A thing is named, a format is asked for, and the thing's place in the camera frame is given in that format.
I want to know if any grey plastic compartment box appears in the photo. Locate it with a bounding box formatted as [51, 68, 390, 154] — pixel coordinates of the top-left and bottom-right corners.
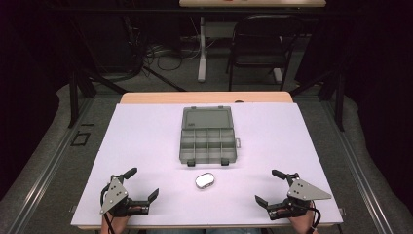
[178, 105, 243, 168]

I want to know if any white oval tin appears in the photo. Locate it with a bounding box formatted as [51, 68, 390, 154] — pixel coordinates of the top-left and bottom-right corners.
[194, 172, 216, 190]

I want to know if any person's left hand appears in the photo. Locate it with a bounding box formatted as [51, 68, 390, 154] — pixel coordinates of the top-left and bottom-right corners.
[100, 213, 131, 234]

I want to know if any bundle of floor cables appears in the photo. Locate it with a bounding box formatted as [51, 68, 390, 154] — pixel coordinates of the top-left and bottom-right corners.
[142, 32, 203, 73]

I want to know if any white-legged desk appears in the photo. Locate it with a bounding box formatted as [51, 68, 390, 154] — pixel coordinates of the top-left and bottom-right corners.
[178, 0, 327, 84]

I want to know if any person's right hand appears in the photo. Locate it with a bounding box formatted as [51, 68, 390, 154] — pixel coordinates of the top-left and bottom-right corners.
[287, 200, 321, 234]

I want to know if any black folding chair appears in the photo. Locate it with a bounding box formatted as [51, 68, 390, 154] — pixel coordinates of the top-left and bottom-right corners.
[226, 14, 305, 93]

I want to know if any white table cover board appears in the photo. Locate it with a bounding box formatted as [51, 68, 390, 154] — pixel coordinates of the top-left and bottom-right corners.
[70, 102, 344, 228]

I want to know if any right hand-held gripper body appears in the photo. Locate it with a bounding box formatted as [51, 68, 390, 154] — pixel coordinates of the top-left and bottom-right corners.
[266, 173, 333, 221]

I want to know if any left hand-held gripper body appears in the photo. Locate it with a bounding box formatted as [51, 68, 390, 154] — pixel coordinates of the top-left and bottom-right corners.
[98, 175, 151, 218]

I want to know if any black metal stand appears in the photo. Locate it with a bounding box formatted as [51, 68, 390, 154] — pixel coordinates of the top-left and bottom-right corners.
[289, 61, 347, 133]
[66, 16, 187, 130]

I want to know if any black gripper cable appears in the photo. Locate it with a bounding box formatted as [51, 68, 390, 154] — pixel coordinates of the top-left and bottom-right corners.
[305, 206, 322, 232]
[99, 183, 117, 234]

